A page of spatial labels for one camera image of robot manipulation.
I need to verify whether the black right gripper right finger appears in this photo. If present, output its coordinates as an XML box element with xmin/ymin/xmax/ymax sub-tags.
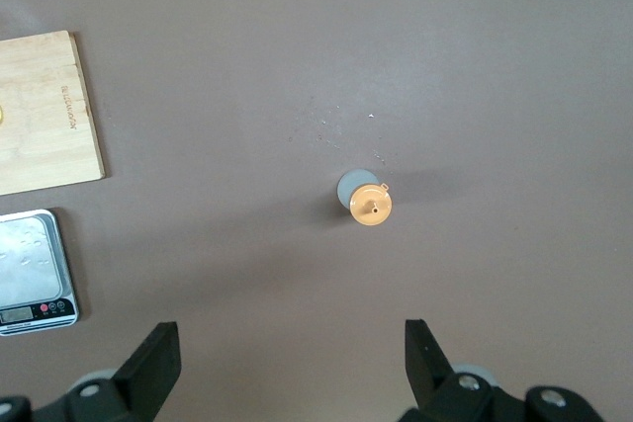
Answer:
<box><xmin>403</xmin><ymin>318</ymin><xmax>607</xmax><ymax>422</ymax></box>

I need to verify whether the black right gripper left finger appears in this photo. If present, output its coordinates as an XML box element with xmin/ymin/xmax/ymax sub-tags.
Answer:
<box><xmin>0</xmin><ymin>321</ymin><xmax>182</xmax><ymax>422</ymax></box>

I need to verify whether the translucent squeeze bottle orange cap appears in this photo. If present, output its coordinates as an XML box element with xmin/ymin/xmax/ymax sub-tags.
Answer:
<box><xmin>335</xmin><ymin>169</ymin><xmax>396</xmax><ymax>227</ymax></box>

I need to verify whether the silver digital kitchen scale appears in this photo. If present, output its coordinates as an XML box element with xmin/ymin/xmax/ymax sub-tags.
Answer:
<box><xmin>0</xmin><ymin>209</ymin><xmax>80</xmax><ymax>337</ymax></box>

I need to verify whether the wooden cutting board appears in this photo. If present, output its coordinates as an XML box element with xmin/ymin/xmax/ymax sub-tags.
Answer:
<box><xmin>0</xmin><ymin>30</ymin><xmax>107</xmax><ymax>197</ymax></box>

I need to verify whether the brown table mat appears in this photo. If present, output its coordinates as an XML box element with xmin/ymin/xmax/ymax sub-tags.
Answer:
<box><xmin>0</xmin><ymin>0</ymin><xmax>633</xmax><ymax>422</ymax></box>

